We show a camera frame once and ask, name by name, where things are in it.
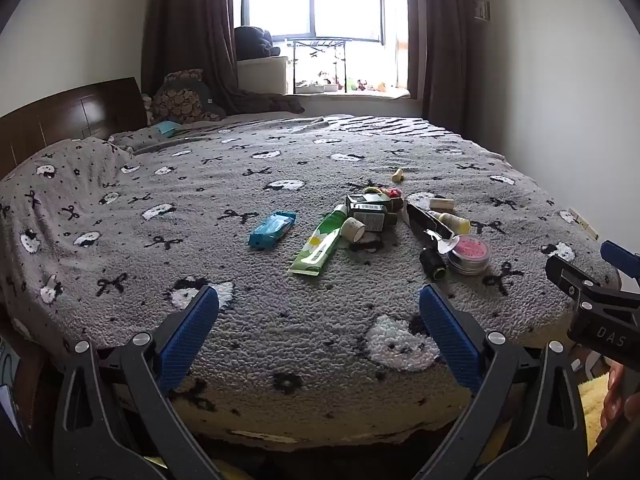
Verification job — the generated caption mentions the dark folded blanket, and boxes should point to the dark folded blanket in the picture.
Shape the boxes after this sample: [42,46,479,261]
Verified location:
[234,26,282,61]

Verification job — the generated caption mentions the white storage box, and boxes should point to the white storage box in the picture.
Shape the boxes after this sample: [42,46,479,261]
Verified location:
[236,56,291,96]

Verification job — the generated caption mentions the black drying rack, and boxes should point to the black drying rack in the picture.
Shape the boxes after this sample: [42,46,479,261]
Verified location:
[285,37,386,93]

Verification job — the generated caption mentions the small white cup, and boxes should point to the small white cup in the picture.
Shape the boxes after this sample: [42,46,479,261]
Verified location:
[341,217,367,242]

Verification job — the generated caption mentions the brown patterned cushion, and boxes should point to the brown patterned cushion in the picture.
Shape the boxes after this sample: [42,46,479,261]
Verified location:
[151,69,211,123]

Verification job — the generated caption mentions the row of small figurines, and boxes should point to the row of small figurines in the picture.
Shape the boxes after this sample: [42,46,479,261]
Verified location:
[295,70,401,94]

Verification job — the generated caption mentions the dark green box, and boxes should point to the dark green box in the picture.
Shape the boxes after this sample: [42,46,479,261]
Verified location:
[346,193,399,233]

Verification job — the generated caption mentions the brown curtain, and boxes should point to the brown curtain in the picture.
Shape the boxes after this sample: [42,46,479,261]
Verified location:
[402,0,473,133]
[141,0,306,116]

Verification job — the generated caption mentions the green toothpaste tube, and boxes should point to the green toothpaste tube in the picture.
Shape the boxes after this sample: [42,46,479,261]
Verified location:
[287,204,349,277]

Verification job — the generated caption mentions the person's right hand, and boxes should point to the person's right hand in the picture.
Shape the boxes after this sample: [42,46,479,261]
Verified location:
[602,360,640,418]

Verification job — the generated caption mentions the grey printed blanket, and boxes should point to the grey printed blanket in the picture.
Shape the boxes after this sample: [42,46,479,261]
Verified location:
[0,115,618,453]

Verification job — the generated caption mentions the white power strip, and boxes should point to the white power strip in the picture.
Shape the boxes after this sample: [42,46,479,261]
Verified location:
[567,207,600,241]

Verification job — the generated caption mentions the striped grey blanket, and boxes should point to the striped grey blanket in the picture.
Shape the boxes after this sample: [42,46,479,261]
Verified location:
[175,115,466,142]

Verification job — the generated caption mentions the long cream bottle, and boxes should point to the long cream bottle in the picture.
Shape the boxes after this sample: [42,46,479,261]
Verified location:
[431,210,471,234]

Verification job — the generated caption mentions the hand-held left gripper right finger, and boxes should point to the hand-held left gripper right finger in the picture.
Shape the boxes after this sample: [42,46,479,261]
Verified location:
[419,284,588,480]

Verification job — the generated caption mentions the black bottle with green cap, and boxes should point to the black bottle with green cap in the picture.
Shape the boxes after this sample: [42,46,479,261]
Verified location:
[419,246,447,280]

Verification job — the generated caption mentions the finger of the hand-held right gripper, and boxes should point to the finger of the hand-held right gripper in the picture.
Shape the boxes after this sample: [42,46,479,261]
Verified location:
[601,240,640,282]
[546,255,621,306]

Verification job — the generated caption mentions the round pink tin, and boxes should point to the round pink tin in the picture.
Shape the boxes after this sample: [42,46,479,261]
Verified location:
[446,234,491,276]

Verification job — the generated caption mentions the blue tissue packet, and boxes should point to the blue tissue packet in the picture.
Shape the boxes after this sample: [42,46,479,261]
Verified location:
[248,211,297,247]

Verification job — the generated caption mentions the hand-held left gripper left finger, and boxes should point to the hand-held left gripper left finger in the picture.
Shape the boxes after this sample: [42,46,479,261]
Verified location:
[52,285,223,480]

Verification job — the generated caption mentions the wooden headboard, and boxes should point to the wooden headboard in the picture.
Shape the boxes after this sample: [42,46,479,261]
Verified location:
[0,77,148,181]

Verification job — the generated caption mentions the dark grey cushion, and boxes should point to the dark grey cushion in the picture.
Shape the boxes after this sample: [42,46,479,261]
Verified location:
[195,80,227,121]

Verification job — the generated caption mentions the metal spoon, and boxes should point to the metal spoon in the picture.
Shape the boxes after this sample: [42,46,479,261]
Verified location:
[424,229,458,256]

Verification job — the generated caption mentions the yellow rug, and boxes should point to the yellow rug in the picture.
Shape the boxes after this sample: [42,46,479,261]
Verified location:
[580,375,617,443]

